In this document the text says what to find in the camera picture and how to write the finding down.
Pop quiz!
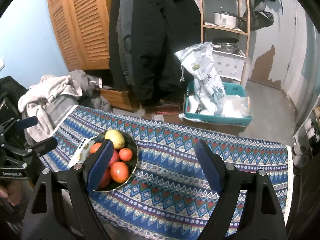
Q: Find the small orange tangerine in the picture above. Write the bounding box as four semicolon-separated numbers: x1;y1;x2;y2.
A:
89;142;102;154

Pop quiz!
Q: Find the pink red apple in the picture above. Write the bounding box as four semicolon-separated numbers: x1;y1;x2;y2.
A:
107;150;120;168

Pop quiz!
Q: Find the orange round fruit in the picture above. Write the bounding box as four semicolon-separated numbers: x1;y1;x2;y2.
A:
110;161;130;184

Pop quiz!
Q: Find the yellow green mango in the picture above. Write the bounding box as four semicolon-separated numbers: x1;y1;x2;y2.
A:
105;129;125;150

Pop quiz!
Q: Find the orange persimmon fruit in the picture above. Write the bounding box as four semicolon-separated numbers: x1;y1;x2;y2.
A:
119;148;133;161

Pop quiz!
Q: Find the person's left hand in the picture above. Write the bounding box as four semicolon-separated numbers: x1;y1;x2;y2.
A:
0;180;22;206

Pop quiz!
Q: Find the grey white clothes pile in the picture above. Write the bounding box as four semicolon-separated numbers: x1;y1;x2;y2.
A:
18;70;111;145

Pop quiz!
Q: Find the dark woven fruit bowl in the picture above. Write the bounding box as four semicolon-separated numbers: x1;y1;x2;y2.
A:
78;129;138;192

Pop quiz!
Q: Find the small wooden drawer box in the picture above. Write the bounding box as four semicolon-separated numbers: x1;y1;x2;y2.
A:
99;88;140;112

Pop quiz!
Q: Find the white shoe rack shelf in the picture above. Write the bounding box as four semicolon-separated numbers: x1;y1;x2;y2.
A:
292;100;320;168

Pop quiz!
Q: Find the blue patterned tablecloth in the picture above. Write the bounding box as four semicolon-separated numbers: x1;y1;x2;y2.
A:
41;106;293;239

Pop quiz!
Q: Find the white rice bag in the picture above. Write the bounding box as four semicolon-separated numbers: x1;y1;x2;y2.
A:
174;42;251;118

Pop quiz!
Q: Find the teal storage box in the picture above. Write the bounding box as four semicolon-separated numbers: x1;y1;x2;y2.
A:
184;82;253;127

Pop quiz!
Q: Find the wooden louvered wardrobe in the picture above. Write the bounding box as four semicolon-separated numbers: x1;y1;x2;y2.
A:
47;0;111;71

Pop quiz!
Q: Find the white patterned cabinet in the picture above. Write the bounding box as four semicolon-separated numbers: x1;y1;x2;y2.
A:
213;50;246;81

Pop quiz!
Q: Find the black hanging jacket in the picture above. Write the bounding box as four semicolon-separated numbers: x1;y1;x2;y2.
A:
109;0;201;107

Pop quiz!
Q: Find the steel pot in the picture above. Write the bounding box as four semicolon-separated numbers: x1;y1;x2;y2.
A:
213;37;239;54

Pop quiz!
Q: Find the wooden shelf rack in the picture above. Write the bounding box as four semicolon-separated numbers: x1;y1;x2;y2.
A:
199;0;251;86

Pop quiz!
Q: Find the white cooking pot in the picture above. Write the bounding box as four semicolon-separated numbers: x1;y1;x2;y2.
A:
214;12;237;28

